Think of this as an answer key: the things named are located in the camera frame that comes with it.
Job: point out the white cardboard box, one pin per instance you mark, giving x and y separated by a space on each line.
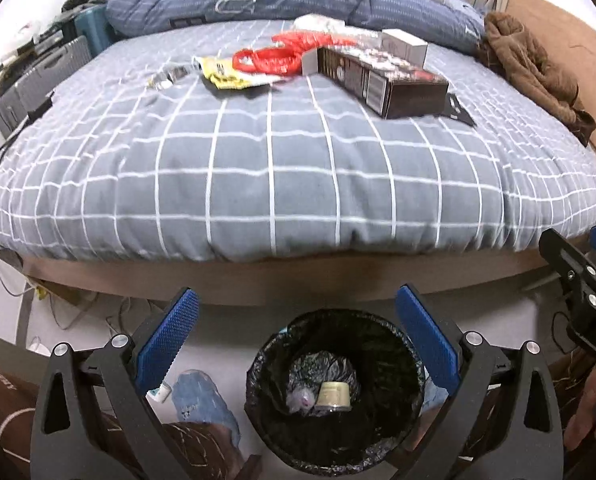
403 42

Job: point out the grey hard suitcase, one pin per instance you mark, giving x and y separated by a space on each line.
53 65

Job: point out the white tube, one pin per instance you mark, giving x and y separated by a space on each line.
159 392

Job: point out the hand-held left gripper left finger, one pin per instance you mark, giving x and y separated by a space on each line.
170 340

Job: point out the clear plastic bag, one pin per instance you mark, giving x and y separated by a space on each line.
318 23

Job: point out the brown jacket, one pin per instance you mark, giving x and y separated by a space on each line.
528 65

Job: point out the crumpled clear plastic wrap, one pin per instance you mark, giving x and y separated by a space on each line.
300 400

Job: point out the red plastic bag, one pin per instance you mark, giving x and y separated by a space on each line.
273 60

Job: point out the long dark cardboard box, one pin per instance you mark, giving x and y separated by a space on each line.
403 92

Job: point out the black trash bin with liner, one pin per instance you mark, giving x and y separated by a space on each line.
278 440

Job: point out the clear plastic wrapper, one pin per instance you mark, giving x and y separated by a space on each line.
170 76

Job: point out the small grey box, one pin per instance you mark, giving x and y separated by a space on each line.
310 64

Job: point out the grey checked bed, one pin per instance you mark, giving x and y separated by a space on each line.
278 160

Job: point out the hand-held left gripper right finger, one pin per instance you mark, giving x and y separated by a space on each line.
425 340

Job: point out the pale paper cup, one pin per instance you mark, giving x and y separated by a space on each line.
332 395

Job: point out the black packet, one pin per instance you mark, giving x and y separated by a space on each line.
459 110

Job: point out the yellow snack packet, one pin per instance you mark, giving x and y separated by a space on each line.
223 77

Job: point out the person's right hand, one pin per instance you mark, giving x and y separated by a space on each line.
585 405

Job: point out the teal hard suitcase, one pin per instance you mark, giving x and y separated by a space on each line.
93 27

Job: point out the wooden headboard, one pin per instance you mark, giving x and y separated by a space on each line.
578 60

